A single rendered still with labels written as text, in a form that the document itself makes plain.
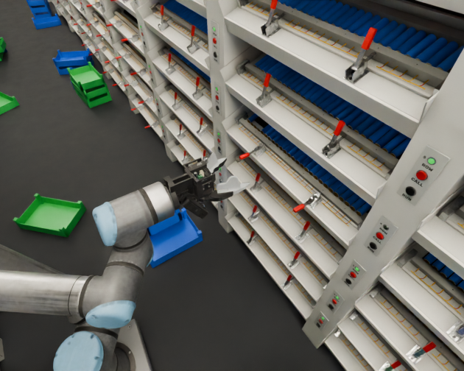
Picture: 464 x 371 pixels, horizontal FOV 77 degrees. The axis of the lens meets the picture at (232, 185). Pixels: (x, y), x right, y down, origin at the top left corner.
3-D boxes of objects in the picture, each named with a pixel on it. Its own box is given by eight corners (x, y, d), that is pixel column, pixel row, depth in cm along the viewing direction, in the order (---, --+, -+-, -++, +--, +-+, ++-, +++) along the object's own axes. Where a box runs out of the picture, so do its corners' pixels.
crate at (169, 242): (152, 268, 150) (149, 260, 144) (137, 240, 162) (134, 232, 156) (202, 240, 161) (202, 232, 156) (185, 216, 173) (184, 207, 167)
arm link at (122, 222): (97, 227, 71) (83, 201, 63) (146, 206, 76) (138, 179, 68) (110, 257, 65) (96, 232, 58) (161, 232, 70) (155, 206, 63)
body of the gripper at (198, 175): (219, 173, 70) (172, 193, 65) (219, 196, 76) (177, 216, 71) (202, 155, 74) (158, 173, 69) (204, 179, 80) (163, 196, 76)
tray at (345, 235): (348, 252, 82) (349, 241, 74) (229, 138, 115) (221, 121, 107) (401, 206, 83) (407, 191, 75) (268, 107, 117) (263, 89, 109)
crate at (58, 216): (20, 228, 167) (12, 220, 161) (42, 201, 180) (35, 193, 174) (67, 237, 163) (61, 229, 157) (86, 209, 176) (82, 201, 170)
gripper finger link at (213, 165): (227, 146, 80) (208, 165, 74) (227, 162, 84) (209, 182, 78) (217, 142, 81) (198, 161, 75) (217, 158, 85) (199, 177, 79)
